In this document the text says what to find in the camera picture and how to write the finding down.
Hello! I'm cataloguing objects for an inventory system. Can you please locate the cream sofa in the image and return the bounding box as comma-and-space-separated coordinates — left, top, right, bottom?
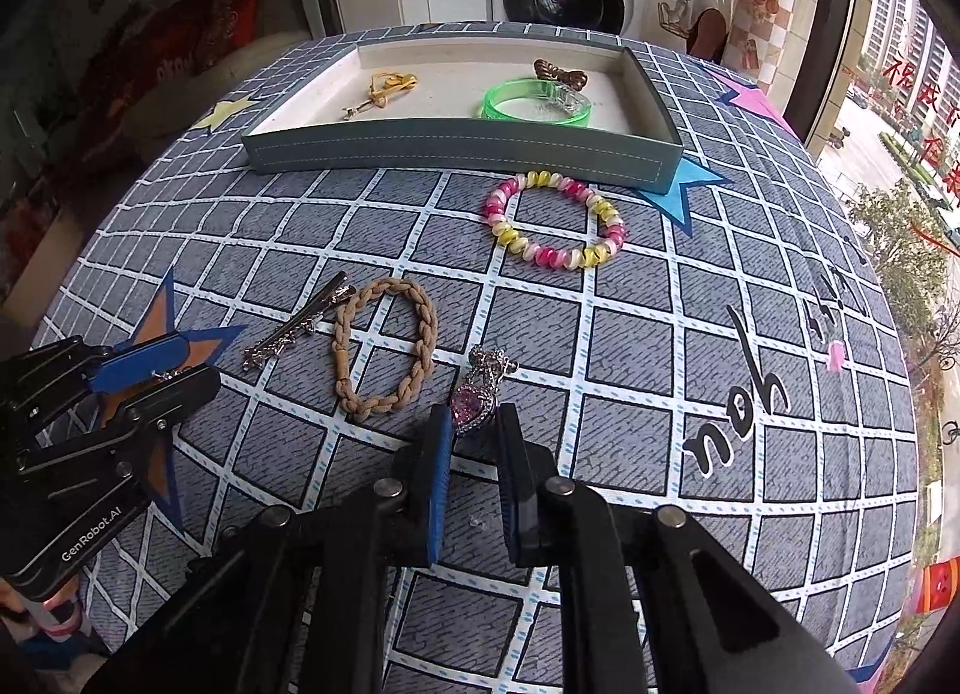
122, 31, 309, 164

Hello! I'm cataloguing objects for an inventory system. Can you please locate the pink yellow beaded bracelet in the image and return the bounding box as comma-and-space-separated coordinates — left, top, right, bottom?
481, 169, 630, 273

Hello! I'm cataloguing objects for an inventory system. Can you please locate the green transparent bangle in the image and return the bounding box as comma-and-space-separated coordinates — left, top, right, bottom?
480, 78, 592, 127

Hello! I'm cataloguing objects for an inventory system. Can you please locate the green jewelry tray box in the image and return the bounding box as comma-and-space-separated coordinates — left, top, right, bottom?
242, 34, 683, 195

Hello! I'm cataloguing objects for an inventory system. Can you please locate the yellow cord bracelet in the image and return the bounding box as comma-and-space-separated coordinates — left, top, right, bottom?
340, 70, 420, 120

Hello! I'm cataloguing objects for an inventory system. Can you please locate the grey checkered tablecloth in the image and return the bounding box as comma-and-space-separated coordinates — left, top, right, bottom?
37, 34, 918, 692

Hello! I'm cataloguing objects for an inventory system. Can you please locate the silver metal hair clip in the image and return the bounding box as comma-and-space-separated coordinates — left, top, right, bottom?
241, 271, 356, 372

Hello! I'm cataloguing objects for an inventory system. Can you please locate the tan braided bracelet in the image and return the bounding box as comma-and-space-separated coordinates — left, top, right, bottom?
330, 274, 440, 424

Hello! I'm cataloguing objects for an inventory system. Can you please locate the person left hand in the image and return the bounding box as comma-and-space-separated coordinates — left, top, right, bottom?
0, 577, 83, 644

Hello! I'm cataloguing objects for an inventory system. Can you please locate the pink crystal brooch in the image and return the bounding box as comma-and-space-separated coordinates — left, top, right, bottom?
449, 346, 519, 435

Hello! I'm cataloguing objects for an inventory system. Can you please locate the brown spiral hair tie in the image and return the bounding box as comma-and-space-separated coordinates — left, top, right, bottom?
532, 58, 591, 92

